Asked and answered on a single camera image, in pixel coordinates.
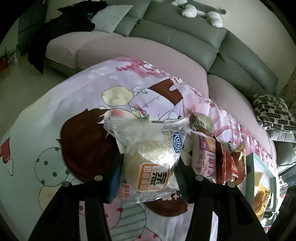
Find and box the red snack packet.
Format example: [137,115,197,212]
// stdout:
[220,143,238,185]

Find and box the cartoon print cloth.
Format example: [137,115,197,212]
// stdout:
[0,56,278,241]

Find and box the grey sofa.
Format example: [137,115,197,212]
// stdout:
[92,0,296,167]

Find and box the grey white plush toy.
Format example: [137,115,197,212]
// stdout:
[171,0,226,28]

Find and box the steamed cake clear packet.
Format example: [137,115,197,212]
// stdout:
[103,115,190,203]

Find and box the round cookies clear packet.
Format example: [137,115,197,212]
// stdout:
[190,113,215,137]

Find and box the teal white box tray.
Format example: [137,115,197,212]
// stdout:
[245,153,280,228]

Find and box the pink sofa seat cover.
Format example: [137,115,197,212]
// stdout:
[45,31,277,169]

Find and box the dark clothing on sofa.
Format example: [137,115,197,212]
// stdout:
[18,1,107,73]

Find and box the dark green biscuit packet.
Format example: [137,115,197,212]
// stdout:
[263,205,276,219]

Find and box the purple swiss roll packet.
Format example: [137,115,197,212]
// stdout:
[191,131,216,183]

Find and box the yellow soft bread packet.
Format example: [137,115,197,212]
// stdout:
[252,184,271,221]

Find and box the black white patterned cushion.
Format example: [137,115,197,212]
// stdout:
[252,94,296,133]

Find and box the orange swiss roll packet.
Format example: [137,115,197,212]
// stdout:
[231,143,247,186]

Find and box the grey cushion right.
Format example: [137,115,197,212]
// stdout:
[267,130,295,143]

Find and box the light grey cushion left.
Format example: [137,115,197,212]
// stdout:
[91,5,133,33]

